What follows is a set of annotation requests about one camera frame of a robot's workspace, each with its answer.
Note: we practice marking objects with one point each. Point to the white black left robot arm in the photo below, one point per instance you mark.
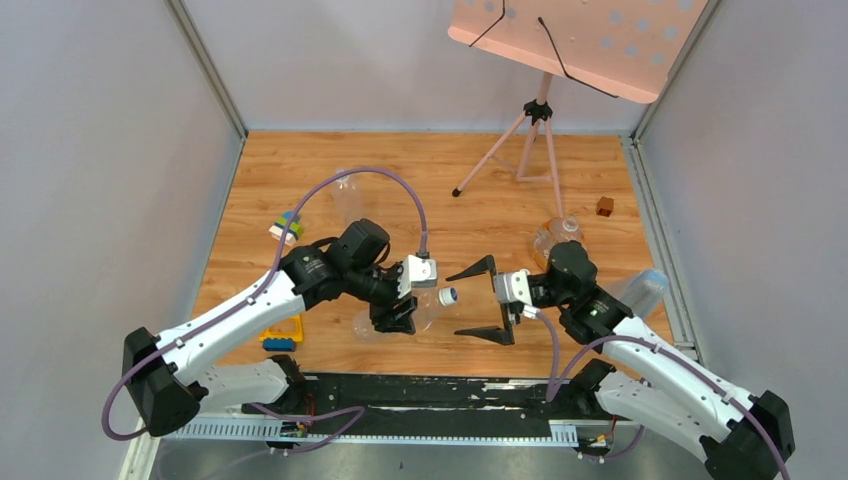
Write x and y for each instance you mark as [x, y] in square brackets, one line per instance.
[232, 331]

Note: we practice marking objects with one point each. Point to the orange label plastic bottle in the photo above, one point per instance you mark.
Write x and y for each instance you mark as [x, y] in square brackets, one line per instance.
[556, 230]

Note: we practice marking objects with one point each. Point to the stacked toy building blocks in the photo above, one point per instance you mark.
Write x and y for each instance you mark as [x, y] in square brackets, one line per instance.
[289, 223]

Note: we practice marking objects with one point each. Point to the clear bottle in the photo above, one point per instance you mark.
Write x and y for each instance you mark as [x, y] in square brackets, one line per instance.
[348, 199]
[416, 313]

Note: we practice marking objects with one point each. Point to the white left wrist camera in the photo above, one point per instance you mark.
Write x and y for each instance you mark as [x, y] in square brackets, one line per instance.
[417, 273]

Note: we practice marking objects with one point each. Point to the yellow triangular toy block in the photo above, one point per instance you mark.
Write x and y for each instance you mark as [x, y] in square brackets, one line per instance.
[284, 336]

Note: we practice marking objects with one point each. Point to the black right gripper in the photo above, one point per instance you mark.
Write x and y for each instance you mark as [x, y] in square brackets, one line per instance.
[493, 333]

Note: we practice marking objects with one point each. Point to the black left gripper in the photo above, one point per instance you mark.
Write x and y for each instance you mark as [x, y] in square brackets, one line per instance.
[395, 310]

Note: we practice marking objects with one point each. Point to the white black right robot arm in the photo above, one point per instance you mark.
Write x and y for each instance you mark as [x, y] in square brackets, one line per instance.
[628, 371]

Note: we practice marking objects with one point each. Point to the black metal base rail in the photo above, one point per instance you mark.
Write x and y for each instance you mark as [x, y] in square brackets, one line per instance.
[278, 403]

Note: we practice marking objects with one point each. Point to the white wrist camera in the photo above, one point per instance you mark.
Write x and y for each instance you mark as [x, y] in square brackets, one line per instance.
[417, 273]
[513, 289]

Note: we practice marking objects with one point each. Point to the small brown cube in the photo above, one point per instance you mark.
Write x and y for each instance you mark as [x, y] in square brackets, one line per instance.
[605, 206]

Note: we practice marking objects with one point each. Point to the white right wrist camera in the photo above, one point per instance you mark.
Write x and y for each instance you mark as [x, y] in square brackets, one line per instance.
[513, 289]

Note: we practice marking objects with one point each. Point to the pink music stand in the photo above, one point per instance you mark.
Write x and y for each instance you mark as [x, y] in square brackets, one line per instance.
[623, 49]

